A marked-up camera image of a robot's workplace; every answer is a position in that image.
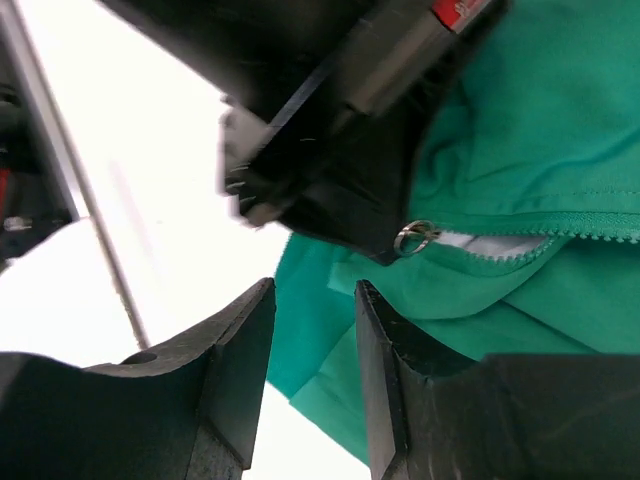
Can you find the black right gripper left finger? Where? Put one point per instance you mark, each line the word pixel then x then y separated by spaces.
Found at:
pixel 187 408

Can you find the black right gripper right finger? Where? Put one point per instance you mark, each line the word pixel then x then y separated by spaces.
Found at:
pixel 432 413

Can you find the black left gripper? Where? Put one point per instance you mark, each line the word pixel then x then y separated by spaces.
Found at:
pixel 328 100

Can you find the green zip-up jacket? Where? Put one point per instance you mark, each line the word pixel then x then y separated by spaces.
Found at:
pixel 530 175

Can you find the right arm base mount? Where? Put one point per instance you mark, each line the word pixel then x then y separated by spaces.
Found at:
pixel 32 204

